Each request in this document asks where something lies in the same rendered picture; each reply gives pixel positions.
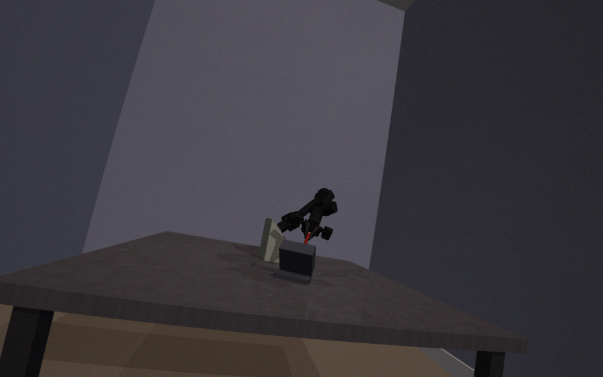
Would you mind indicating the dark grey sloped panel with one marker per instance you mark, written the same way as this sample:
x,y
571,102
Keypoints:
x,y
296,262

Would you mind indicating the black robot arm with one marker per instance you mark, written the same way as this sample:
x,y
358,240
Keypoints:
x,y
321,204

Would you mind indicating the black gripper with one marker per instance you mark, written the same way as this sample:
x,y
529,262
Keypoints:
x,y
312,223

